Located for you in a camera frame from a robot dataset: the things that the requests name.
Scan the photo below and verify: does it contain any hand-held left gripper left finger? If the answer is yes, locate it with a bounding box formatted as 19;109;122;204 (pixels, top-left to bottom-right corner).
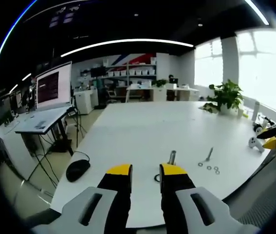
30;164;133;234

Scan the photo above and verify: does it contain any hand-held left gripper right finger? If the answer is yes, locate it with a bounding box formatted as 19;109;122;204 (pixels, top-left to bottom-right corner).
159;163;261;234

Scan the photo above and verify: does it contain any metal threaded stud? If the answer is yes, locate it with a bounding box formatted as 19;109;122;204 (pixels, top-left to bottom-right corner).
168;150;177;165

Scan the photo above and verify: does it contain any small wheeled toy robot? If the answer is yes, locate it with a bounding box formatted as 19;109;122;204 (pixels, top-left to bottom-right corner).
252;116;276;134

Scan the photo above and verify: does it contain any white handheld controller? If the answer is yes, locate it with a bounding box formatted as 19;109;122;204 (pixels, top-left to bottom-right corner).
248;136;265;153

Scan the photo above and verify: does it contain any black computer mouse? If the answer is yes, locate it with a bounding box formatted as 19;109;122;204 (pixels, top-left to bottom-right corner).
66;159;91;182

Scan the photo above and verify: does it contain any lying metal bolt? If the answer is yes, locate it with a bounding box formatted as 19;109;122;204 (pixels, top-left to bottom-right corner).
204;147;214;162

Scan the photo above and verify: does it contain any potted green plant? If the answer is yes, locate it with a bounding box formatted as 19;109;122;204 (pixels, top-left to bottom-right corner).
202;78;244;115

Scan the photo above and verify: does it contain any white standing desk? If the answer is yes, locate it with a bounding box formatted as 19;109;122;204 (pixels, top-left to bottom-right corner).
14;106;74;156

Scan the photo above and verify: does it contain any white cabinet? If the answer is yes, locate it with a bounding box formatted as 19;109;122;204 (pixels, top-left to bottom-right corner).
74;89;97;115

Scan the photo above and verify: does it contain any long white office desk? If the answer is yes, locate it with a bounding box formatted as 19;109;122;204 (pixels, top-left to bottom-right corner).
126;84;200;102

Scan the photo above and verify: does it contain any small green plant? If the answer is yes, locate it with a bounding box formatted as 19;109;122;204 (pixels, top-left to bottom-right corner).
151;78;168;88

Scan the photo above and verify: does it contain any large computer monitor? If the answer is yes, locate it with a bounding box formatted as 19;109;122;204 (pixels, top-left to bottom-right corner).
34;61;73;110

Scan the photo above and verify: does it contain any black screen on stand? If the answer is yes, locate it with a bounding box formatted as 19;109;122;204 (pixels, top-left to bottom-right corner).
90;66;107;79

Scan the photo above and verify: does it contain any storage shelf with white bins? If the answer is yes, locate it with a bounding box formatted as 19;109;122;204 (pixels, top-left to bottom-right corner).
79;57;158;88

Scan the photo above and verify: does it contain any curved ceiling light strip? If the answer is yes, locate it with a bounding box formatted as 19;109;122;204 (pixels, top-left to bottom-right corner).
60;39;194;58

